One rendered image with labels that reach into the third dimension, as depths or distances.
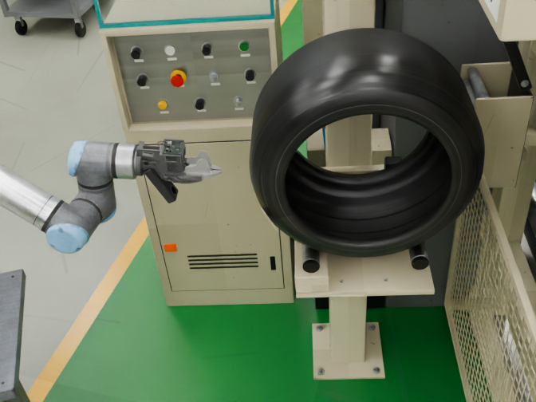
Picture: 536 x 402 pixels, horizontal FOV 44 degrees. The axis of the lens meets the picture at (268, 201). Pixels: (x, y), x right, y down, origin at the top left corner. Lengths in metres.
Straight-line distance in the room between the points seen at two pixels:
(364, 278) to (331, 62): 0.64
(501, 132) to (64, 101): 3.22
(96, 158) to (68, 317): 1.45
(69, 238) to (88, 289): 1.47
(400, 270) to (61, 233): 0.90
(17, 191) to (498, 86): 1.34
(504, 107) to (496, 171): 0.21
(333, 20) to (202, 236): 1.17
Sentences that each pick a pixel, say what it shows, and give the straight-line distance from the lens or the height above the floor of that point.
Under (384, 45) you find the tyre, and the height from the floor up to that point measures 1.44.
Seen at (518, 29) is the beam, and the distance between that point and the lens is 1.15.
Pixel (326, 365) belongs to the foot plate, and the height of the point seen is 0.01.
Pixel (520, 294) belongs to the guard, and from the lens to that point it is 1.60.
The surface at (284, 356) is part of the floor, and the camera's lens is 2.71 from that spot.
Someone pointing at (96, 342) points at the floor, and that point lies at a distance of 2.91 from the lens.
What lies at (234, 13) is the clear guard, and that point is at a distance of 2.14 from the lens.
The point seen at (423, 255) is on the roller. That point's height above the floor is 0.92.
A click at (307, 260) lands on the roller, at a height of 0.92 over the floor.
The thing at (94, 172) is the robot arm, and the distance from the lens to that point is 1.71.
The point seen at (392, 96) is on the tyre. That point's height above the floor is 1.40.
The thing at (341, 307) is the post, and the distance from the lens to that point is 2.42.
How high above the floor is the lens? 2.14
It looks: 39 degrees down
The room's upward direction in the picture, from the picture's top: 5 degrees counter-clockwise
